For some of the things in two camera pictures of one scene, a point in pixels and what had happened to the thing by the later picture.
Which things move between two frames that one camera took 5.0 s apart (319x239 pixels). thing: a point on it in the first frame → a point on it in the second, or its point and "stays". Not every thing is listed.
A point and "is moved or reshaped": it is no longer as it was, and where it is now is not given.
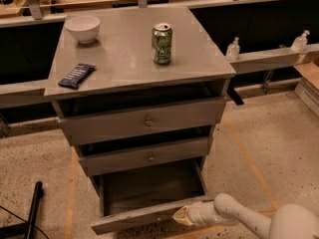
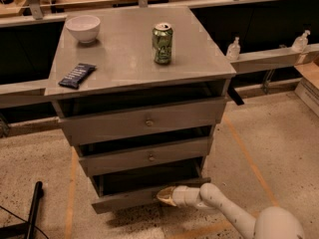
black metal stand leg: x=20 y=230 stays
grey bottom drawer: x=146 y=198 is moved or reshaped
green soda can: x=161 y=43 stays
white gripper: x=196 y=213 → x=179 y=195
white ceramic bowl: x=85 y=28 stays
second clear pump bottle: x=300 y=43 stays
